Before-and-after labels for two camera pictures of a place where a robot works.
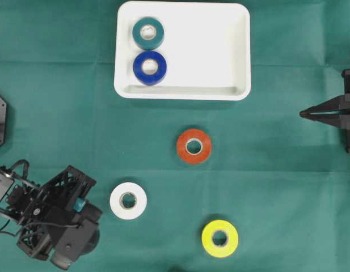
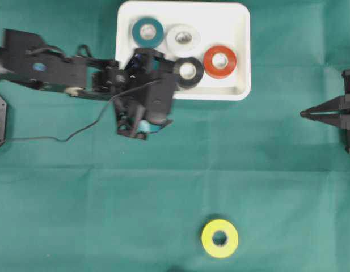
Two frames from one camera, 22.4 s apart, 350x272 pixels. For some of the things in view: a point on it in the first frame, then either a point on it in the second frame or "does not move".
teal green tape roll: x=148 y=45 does not move
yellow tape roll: x=232 y=238 does not move
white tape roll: x=134 y=212 → x=183 y=39
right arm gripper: x=340 y=111 does not move
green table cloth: x=246 y=185 does not move
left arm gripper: x=53 y=206 → x=113 y=81
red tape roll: x=194 y=135 → x=219 y=62
